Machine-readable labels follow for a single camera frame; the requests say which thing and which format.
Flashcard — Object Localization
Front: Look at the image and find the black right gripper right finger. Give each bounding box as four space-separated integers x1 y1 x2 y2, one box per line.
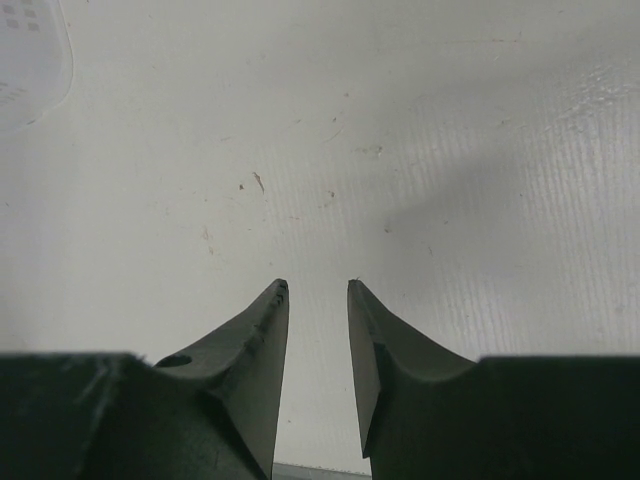
347 280 639 479

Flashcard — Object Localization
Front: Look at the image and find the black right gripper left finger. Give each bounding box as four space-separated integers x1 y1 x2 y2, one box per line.
1 279 289 479

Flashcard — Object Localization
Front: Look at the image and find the large white perforated basket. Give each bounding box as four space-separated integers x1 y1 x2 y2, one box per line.
0 0 73 132

